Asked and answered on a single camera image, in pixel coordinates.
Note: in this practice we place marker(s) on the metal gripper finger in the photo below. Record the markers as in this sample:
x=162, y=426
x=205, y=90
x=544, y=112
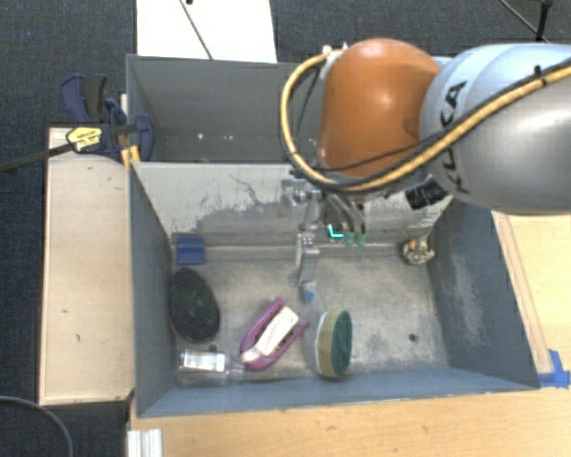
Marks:
x=291, y=195
x=306, y=260

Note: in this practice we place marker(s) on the clear bottle with blue cap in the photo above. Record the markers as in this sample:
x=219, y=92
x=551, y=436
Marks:
x=309, y=298

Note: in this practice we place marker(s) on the purple and white clip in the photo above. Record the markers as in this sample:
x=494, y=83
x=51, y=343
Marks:
x=266, y=336

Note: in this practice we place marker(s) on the grey metal bin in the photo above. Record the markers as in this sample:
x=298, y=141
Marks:
x=385, y=303

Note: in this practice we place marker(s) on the green and yellow round sponge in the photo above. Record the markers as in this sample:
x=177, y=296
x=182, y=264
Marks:
x=337, y=345

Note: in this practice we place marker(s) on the blue block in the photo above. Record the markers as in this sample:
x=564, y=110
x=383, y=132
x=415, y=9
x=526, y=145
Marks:
x=190, y=249

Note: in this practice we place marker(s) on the dark green oval brush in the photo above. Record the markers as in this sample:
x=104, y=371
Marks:
x=192, y=305

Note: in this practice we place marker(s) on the clear plastic bottle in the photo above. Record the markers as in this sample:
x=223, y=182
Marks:
x=204, y=362

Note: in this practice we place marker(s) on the pale wood board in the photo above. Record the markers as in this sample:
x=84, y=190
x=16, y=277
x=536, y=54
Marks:
x=85, y=279

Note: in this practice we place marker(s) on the black cylinder on white bracket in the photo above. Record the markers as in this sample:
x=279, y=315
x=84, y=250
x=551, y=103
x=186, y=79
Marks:
x=426, y=193

